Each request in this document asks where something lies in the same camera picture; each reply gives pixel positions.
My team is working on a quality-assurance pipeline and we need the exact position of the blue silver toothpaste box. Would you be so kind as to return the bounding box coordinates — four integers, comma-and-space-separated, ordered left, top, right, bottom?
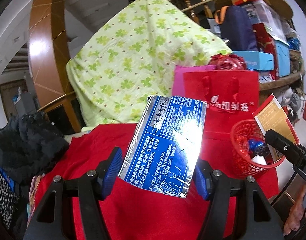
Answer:
119, 95, 207, 198

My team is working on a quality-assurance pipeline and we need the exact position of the blue plastic bag ball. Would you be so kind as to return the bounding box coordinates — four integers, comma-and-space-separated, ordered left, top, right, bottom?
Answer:
248, 139, 264, 152

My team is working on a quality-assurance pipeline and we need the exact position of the red white orange carton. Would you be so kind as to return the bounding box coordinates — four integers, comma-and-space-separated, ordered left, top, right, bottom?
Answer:
252, 94, 300, 160

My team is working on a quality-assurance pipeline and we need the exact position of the person's right hand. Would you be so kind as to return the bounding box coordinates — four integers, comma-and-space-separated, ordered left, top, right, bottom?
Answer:
283, 184, 306, 235

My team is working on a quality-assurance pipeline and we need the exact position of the black plastic bag ball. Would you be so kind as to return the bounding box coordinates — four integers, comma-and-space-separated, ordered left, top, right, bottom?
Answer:
254, 144, 270, 158

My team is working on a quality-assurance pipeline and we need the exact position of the white blue crumpled wrapper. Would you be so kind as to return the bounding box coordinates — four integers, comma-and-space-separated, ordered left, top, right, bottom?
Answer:
251, 155, 267, 165

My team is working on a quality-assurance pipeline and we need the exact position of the striped colourful cloth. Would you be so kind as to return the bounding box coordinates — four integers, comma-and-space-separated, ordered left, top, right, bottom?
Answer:
27, 174, 45, 224

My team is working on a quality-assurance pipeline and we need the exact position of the black white floral garment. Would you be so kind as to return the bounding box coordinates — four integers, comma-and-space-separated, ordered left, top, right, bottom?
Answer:
0, 171, 19, 229

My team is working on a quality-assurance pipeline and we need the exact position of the red plastic mesh basket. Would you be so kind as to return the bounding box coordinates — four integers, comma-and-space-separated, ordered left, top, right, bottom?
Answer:
230, 119, 285, 178

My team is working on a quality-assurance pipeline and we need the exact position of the black puffy jacket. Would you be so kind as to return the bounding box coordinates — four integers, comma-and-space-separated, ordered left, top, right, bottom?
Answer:
0, 112, 69, 185

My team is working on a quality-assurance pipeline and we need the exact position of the red blanket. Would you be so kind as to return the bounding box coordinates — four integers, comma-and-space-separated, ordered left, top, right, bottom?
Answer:
33, 123, 280, 240

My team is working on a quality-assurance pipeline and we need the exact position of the wooden shelf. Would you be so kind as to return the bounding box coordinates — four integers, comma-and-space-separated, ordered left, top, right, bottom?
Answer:
258, 70, 306, 106

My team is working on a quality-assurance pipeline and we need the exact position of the red paper gift bag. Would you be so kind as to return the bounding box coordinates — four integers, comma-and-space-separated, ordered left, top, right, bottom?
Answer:
183, 69, 260, 140

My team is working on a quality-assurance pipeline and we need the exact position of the light blue cardboard box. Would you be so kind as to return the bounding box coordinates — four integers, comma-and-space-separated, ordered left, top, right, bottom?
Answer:
233, 51, 275, 71

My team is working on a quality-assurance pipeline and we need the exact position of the crumpled red foil bag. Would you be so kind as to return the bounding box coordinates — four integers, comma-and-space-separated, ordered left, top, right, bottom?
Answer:
208, 54, 247, 70

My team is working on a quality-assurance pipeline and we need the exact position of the green clover quilt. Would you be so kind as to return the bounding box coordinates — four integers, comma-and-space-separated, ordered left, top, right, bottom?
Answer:
66, 0, 231, 127

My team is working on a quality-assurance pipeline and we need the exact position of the brown wooden pillar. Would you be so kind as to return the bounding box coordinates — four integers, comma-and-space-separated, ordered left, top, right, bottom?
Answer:
28, 0, 81, 133

